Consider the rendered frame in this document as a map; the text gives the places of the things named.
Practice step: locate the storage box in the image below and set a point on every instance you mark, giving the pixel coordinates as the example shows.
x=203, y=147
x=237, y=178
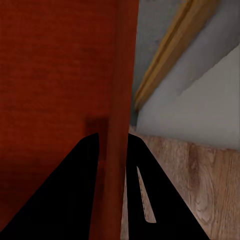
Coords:
x=66, y=72

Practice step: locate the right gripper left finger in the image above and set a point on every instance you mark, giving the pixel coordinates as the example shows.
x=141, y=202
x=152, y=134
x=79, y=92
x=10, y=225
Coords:
x=61, y=208

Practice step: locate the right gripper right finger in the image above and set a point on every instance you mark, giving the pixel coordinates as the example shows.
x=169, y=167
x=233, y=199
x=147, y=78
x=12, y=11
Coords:
x=174, y=219

